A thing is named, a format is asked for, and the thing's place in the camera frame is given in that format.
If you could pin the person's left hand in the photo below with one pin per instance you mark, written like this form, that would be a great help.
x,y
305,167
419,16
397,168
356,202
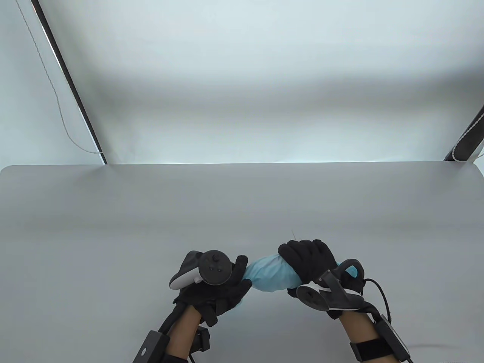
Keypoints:
x,y
223,297

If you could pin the short black pole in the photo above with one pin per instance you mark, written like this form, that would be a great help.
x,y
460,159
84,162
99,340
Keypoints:
x,y
469,140

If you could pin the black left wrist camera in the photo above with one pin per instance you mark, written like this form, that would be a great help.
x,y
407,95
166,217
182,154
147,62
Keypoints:
x,y
202,338

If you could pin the person's left forearm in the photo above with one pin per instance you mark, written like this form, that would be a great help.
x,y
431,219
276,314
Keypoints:
x,y
183,332

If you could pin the person's right hand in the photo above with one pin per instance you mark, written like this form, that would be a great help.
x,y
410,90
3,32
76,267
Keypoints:
x,y
308,259

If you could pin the black left wrist box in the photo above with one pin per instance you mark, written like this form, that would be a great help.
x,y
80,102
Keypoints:
x,y
149,348

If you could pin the black white left controller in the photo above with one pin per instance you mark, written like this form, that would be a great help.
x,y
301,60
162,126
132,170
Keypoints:
x,y
211,268

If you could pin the black wrist box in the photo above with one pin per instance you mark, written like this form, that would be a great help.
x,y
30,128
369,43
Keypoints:
x,y
393,336
149,348

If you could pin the person's right forearm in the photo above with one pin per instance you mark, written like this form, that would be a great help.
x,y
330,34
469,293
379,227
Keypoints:
x,y
359,329

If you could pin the black right wrist box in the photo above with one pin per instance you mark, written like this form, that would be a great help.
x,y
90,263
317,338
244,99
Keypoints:
x,y
393,336

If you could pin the light blue gift wrapping paper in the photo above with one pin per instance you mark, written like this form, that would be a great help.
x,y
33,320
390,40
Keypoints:
x,y
270,276

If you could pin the long black pole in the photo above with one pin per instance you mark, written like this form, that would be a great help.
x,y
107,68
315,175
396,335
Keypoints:
x,y
68,75

